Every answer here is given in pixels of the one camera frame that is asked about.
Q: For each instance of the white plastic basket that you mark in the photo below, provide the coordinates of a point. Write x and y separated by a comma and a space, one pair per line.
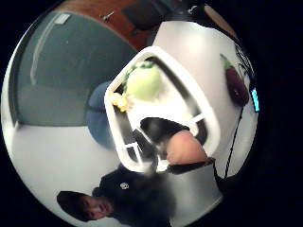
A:
176, 104

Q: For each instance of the the person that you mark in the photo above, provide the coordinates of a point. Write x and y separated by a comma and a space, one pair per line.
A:
135, 198

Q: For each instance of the small yellow toy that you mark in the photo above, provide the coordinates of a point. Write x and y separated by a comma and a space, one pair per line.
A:
120, 101

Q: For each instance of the purple eggplant toy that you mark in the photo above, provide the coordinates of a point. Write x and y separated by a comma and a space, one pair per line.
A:
236, 85

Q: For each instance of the device with cyan light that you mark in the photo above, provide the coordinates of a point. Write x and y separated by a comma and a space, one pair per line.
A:
255, 100

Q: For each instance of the blue chair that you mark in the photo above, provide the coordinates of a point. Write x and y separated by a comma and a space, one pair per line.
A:
97, 123

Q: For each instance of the brown wooden door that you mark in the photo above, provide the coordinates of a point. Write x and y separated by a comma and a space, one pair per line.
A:
126, 22

